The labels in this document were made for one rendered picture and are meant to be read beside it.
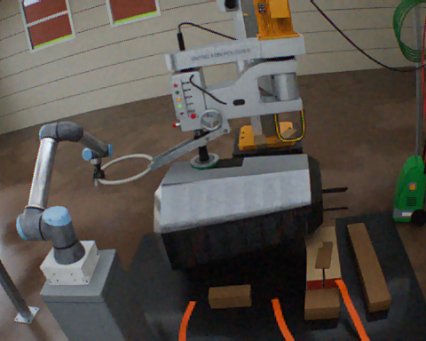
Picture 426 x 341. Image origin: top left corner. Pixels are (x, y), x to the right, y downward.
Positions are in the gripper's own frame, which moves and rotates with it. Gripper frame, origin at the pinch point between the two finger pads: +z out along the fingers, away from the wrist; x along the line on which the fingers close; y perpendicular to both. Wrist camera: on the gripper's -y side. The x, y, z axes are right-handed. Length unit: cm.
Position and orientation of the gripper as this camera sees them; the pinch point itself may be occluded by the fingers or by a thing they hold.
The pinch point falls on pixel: (100, 186)
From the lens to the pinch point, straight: 309.4
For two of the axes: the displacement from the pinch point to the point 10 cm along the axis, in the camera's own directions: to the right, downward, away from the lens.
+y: 4.9, 2.5, -8.4
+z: 0.7, 9.4, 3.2
